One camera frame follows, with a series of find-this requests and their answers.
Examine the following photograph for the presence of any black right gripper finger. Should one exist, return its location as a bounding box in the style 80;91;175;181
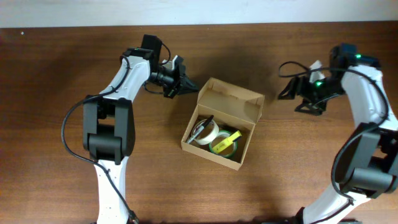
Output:
278;77;300;100
295;99;326;116

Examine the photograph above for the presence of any black sharpie marker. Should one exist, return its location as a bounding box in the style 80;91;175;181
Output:
187;115;214;144

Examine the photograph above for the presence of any white masking tape roll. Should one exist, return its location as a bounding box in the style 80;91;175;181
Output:
191;119;220;145

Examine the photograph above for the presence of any cardboard box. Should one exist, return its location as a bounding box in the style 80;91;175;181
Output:
181;78;264;170

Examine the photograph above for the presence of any yellow highlighter marker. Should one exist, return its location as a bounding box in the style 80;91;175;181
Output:
211;131;242;154

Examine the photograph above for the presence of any green tape roll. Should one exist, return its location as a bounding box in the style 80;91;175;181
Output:
208;130;238;158

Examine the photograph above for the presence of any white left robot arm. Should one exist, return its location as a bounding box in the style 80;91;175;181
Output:
83;34;198;223

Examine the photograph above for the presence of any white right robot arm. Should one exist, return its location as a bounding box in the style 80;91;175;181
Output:
278;44;397;223

